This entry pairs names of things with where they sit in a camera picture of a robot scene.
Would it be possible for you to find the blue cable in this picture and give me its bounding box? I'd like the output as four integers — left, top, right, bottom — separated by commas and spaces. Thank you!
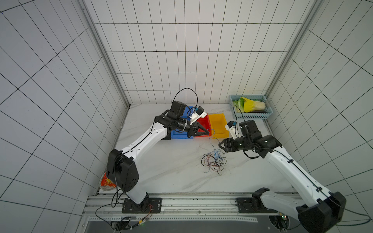
205, 128, 220, 155

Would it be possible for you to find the coloured cable bundle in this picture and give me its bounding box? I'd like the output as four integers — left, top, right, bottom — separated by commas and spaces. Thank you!
200, 148, 228, 177

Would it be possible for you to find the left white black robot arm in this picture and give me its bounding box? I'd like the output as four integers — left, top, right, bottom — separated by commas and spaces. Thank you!
106, 101, 209, 208

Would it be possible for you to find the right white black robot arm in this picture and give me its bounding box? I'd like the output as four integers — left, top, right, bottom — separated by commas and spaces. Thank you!
219, 120, 346, 233

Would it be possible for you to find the red plastic bin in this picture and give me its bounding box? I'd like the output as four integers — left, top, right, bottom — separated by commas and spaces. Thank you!
197, 115, 212, 137

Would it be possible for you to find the blue plastic bin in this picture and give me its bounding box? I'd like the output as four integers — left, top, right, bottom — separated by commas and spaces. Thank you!
171, 106, 194, 139

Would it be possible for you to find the yellow plastic bin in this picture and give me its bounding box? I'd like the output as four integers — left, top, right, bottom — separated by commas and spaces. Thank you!
208, 114, 230, 139

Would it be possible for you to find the black plastic bin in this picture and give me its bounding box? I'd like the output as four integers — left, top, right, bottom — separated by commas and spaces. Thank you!
161, 132, 172, 140

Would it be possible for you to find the toy napa cabbage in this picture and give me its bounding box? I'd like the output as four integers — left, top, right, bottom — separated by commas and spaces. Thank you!
242, 97, 266, 113

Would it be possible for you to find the green lettuce toy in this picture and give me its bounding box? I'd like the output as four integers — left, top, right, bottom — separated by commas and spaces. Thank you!
232, 97, 245, 113

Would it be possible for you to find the light blue mesh basket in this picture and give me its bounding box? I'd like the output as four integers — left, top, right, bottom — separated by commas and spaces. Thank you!
229, 95, 273, 119

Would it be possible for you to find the red yellow snack bag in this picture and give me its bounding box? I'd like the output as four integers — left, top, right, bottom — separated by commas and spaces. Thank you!
100, 172, 117, 191

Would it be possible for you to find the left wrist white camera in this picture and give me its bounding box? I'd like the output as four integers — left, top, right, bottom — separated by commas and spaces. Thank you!
190, 106, 207, 124

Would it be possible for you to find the wrist white camera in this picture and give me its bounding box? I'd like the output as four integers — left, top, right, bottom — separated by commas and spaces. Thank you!
190, 106, 207, 124
225, 121, 241, 139

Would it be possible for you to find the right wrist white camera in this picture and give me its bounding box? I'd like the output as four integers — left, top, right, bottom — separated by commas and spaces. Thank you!
225, 121, 241, 139

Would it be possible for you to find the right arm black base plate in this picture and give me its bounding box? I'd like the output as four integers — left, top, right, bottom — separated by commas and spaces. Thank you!
235, 187, 277, 214

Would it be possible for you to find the aluminium mounting rail frame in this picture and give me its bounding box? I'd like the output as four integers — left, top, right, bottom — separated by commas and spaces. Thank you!
77, 192, 301, 233

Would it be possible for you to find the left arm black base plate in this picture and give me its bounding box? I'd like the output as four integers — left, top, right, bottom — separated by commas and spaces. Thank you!
121, 197, 162, 214

